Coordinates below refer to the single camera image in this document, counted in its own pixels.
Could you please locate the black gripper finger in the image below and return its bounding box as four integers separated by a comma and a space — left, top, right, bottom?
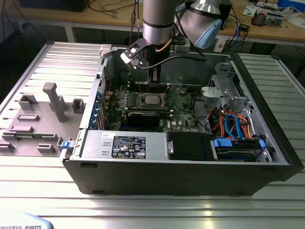
149, 66, 162, 93

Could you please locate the silver CPU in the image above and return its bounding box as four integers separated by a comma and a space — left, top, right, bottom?
144, 94, 161, 105

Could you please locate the black RAM slot bank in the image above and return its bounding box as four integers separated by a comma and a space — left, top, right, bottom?
128, 81, 170, 93
113, 106, 173, 115

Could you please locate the CPU socket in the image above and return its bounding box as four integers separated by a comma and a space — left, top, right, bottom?
140, 92, 167, 108

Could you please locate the green motherboard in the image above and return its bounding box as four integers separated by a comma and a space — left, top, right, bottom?
106, 83, 200, 132

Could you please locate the black graphics card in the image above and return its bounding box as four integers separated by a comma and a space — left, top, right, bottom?
127, 111, 161, 127

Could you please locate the silver metal drive cage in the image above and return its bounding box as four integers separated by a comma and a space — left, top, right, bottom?
200, 62, 253, 113

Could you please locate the white power adapter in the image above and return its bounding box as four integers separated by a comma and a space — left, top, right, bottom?
213, 35, 226, 53

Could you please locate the black drive bay box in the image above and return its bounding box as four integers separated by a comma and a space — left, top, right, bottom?
166, 131, 214, 161

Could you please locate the wooden desk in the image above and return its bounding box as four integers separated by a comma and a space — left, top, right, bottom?
0, 0, 305, 46

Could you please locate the silver power supply unit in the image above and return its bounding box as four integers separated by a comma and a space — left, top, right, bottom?
80, 130, 169, 160

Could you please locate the hard disk in blue carrier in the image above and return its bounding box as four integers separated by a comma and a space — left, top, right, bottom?
213, 137, 266, 162

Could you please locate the black PC case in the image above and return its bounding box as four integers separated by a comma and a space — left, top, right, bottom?
62, 45, 305, 197

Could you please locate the white paper sheet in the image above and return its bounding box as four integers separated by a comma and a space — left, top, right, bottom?
243, 6, 257, 16

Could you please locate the small finned electronic part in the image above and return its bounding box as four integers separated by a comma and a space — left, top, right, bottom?
252, 11, 267, 27

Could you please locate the grey parts rack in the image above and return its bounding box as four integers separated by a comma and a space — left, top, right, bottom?
0, 82, 86, 158

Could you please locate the large black box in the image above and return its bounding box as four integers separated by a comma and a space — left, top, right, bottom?
18, 0, 86, 13

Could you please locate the grey electronic device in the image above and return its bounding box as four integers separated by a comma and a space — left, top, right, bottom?
265, 11, 284, 27

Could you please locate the blue box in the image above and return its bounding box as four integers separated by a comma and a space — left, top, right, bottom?
278, 0, 305, 8

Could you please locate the pale blue teach pendant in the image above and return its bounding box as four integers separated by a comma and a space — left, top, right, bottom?
0, 211, 55, 229

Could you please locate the brown hose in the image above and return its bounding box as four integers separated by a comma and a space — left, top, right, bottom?
154, 39, 173, 52

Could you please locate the black camera cable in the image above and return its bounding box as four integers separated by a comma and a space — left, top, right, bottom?
137, 54, 207, 70

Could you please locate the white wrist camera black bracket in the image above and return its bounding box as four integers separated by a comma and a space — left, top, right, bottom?
120, 39, 146, 70

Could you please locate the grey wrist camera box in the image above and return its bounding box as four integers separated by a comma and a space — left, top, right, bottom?
173, 37, 192, 54

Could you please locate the grey case release handle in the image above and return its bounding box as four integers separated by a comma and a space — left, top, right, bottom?
98, 44, 113, 59

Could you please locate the red wire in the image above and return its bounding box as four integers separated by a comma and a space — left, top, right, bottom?
206, 108, 220, 129

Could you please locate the orange wire bundle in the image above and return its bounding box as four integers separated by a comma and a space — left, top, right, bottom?
219, 111, 252, 139

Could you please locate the blue data wire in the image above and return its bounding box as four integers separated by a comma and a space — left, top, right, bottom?
225, 114, 246, 140

